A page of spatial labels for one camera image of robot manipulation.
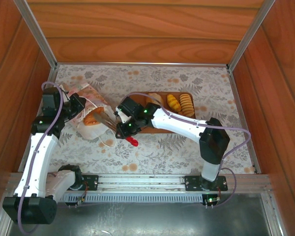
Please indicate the small circuit board green light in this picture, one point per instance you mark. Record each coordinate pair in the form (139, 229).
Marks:
(211, 199)

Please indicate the ridged long fake bread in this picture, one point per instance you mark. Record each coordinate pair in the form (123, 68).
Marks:
(186, 105)

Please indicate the yellow striped fake bread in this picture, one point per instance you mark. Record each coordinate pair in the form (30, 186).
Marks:
(173, 102)

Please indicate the brown rectangular tray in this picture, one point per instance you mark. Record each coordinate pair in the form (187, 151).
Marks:
(157, 130)

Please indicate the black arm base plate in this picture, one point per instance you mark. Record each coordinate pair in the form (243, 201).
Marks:
(92, 182)
(191, 183)

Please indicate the dark glazed fake croissant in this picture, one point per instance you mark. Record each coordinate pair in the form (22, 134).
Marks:
(89, 120)

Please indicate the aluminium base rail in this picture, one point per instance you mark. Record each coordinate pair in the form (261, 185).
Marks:
(142, 180)

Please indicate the floral grey tablecloth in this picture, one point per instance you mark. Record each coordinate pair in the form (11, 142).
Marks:
(137, 152)

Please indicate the grey metal sheet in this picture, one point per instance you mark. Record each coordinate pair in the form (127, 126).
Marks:
(137, 218)

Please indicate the aluminium table edge strip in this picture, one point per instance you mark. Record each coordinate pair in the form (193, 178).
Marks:
(150, 63)
(52, 76)
(243, 118)

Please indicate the round pale fake bun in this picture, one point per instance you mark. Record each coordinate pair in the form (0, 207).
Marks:
(155, 97)

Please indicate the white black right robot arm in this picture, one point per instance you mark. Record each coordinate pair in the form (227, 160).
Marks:
(177, 123)

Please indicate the aluminium corner post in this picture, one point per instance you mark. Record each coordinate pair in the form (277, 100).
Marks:
(254, 27)
(33, 27)

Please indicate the white pink patterned paper bag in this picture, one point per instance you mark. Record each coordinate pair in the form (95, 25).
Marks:
(93, 130)

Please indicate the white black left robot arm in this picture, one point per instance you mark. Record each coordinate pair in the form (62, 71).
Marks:
(37, 162)

